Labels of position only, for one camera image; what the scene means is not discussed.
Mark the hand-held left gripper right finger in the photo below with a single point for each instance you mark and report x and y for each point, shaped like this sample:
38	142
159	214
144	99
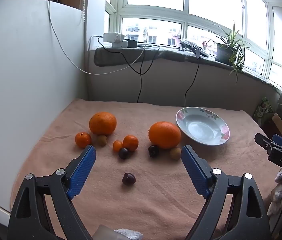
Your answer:
195	171

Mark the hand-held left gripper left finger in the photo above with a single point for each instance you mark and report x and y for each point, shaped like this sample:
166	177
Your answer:
82	171

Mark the white floral-rim plate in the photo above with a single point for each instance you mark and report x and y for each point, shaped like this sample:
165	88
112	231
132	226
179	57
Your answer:
202	127

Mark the dark plum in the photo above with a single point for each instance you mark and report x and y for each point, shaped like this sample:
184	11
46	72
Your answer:
123	153
128	179

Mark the large orange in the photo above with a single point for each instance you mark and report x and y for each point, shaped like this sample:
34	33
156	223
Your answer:
102	123
164	135

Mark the cardboard box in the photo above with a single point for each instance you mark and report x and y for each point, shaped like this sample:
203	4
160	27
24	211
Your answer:
279	126

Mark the brown kiwi right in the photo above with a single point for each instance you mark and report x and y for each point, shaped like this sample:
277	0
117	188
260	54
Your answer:
175	154

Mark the brown kiwi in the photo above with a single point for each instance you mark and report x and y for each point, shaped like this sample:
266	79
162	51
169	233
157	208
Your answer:
175	154
102	140

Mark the small tangerine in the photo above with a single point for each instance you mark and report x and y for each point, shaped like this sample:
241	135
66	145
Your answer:
130	143
83	140

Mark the green patterned bag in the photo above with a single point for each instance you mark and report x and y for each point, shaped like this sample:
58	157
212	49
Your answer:
262	110

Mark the pale pink plush cloth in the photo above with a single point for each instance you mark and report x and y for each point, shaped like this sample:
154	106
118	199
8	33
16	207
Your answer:
277	195

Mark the brown kiwi left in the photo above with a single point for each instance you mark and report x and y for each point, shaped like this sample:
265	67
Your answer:
102	140

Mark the orange kumquat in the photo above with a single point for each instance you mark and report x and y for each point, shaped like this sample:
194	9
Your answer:
117	145

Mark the dark plum front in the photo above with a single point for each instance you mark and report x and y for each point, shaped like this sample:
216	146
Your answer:
128	179

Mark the pink towel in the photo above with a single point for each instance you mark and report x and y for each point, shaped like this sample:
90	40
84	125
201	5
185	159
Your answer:
156	205

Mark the white fluffy cloth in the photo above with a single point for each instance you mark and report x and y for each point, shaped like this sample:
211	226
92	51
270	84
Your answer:
129	235

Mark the white cabinet panel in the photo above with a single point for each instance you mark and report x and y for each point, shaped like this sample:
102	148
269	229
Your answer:
31	92

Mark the potted spider plant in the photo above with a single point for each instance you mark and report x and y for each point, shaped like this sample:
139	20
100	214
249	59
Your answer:
227	51

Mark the small black inline adapter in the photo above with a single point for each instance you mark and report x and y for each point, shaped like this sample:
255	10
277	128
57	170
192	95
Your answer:
197	53

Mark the tablet device on stand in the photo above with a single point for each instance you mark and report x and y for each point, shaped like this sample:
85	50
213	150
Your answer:
193	47

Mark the black power adapter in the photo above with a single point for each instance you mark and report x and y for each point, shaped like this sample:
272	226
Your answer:
132	43

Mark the white window frame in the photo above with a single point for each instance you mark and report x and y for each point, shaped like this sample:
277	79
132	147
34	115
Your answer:
185	17

